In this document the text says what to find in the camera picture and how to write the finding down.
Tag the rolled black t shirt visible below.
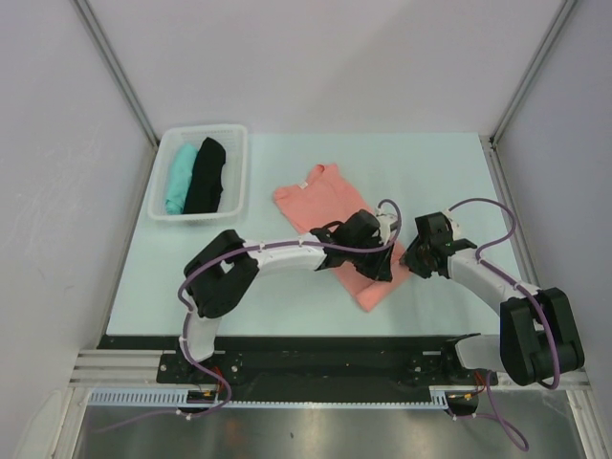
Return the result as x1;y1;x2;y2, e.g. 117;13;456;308
183;137;226;214

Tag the aluminium corner post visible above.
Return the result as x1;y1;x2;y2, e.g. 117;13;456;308
70;0;161;147
489;0;579;144

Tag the salmon pink polo shirt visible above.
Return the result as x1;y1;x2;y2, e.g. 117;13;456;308
273;164;410;312

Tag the rolled teal t shirt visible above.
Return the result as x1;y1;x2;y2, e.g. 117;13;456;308
164;143;198;215

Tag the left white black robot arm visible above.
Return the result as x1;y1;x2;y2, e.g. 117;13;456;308
177;209;401;383

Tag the right aluminium corner post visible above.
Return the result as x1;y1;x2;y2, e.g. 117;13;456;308
489;0;579;144

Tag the left aluminium corner post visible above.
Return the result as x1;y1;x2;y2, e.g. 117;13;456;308
70;0;161;147

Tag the white plastic basket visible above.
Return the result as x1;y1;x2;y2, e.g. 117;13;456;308
147;123;249;223

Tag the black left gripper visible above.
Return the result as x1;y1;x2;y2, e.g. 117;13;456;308
346;233;394;282

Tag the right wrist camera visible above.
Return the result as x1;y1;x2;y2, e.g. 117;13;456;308
415;211;462;246

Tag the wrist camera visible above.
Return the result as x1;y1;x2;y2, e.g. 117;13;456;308
415;211;462;246
375;210;399;244

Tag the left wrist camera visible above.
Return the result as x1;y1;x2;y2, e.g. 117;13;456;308
375;210;399;244

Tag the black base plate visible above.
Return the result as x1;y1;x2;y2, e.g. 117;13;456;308
98;335;488;401

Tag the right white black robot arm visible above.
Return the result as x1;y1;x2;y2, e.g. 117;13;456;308
401;239;584;390

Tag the white slotted cable duct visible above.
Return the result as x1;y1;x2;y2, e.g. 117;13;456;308
88;388;448;410

